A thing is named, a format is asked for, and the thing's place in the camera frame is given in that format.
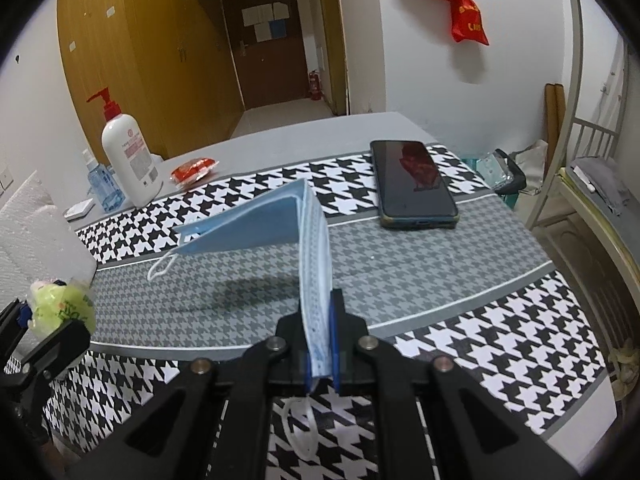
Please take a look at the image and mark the pack of face masks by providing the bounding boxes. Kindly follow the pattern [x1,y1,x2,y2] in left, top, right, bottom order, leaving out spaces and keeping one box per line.
[467,154,511,183]

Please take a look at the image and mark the wooden wardrobe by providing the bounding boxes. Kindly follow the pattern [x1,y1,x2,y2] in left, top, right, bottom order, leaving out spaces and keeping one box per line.
[56,0,244,161]

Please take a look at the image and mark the houndstooth table mat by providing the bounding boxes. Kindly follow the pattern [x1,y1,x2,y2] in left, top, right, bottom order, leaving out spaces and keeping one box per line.
[47,144,608,480]

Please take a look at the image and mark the light wooden side door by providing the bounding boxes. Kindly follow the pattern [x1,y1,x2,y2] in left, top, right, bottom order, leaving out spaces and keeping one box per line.
[315,0,349,116]

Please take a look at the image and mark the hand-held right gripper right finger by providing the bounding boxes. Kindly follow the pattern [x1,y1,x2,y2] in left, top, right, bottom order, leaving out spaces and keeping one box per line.
[327,287,583,480]

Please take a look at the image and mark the white pump bottle red cap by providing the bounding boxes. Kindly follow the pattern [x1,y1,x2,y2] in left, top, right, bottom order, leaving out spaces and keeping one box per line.
[86,86,162,208]

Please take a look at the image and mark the large white paper notice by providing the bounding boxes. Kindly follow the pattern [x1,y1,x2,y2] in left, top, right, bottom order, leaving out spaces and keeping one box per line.
[242,5,273,26]

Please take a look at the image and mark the red snack packet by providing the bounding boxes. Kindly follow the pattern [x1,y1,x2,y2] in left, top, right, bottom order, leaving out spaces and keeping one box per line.
[170,156,220,190]

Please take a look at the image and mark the green plastic bag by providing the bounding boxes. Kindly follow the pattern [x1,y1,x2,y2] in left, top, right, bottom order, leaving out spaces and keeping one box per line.
[27,280,97,335]

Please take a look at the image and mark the beige knotted cloth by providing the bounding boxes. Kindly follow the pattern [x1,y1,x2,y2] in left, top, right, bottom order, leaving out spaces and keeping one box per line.
[607,340,636,401]

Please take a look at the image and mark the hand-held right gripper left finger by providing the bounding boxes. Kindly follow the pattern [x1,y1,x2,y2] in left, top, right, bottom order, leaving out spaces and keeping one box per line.
[64,309,313,480]

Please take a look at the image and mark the grey cloth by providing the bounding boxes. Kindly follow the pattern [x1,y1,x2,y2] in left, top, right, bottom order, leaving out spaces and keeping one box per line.
[571,156,632,217]

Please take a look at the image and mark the white metal bed frame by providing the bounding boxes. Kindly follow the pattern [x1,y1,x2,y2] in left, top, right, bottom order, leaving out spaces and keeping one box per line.
[525,0,640,321]

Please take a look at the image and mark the blue face mask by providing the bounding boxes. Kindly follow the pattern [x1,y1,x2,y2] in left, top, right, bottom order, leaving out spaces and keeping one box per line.
[147,178,335,461]

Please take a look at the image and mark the clear blue sanitizer bottle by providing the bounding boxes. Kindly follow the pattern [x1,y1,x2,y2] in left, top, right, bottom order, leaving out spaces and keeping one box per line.
[82,149,125,213]

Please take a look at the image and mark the dark brown entrance door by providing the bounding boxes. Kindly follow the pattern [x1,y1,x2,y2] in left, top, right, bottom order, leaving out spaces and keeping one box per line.
[220,0,310,110]

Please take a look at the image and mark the black smartphone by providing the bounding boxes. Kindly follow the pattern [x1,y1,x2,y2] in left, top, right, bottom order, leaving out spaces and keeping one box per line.
[370,140,460,231]

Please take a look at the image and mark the red hanging cloth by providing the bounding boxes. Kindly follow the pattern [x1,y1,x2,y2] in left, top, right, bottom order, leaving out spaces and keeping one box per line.
[391,0,490,46]

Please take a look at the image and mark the small white flat box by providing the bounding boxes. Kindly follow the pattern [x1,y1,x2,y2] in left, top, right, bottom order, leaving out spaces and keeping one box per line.
[64,198,96,222]

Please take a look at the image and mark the wooden board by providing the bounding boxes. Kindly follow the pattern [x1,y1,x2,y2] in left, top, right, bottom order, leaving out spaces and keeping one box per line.
[544,82,567,148]

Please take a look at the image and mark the beige tote bag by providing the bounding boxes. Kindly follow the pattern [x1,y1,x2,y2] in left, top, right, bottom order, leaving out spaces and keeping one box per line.
[510,140,548,196]

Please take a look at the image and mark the white foam box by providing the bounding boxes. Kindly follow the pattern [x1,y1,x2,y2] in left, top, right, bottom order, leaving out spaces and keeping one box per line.
[0,170,98,306]

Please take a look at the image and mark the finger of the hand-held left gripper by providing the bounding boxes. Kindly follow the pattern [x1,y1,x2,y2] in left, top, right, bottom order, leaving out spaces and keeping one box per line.
[0,298,32,361]
[19,318,92,387]

